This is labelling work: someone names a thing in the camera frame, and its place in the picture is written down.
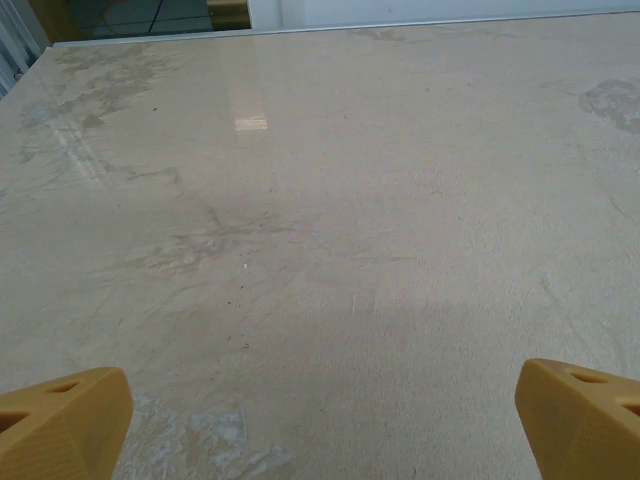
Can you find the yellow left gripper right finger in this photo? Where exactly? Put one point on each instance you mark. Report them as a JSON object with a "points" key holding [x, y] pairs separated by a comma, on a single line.
{"points": [[585, 430]]}

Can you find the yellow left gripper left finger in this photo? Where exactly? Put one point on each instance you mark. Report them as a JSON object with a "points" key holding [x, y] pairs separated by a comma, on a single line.
{"points": [[60, 430]]}

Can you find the aluminium corner post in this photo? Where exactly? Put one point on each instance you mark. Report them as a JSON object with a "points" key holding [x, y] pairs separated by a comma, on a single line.
{"points": [[15, 40]]}

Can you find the aluminium table edge rail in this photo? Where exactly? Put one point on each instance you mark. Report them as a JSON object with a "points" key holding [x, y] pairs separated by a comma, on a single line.
{"points": [[350, 27]]}

